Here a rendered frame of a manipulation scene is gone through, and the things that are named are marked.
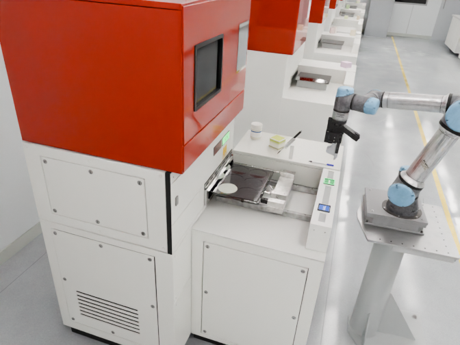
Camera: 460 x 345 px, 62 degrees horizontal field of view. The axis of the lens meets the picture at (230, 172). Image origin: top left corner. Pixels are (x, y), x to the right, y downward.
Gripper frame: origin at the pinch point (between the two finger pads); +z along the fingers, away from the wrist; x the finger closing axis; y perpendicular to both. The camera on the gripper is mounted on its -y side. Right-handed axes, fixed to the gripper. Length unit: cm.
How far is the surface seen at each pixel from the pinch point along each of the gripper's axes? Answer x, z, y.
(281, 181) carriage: -4.6, 22.6, 25.9
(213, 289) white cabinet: 46, 64, 46
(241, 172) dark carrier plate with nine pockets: -2, 21, 48
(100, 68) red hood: 66, -48, 85
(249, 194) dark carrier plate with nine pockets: 17.8, 20.7, 38.4
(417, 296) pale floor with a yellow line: -42, 111, -72
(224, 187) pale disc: 17, 21, 52
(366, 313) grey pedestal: 7, 91, -35
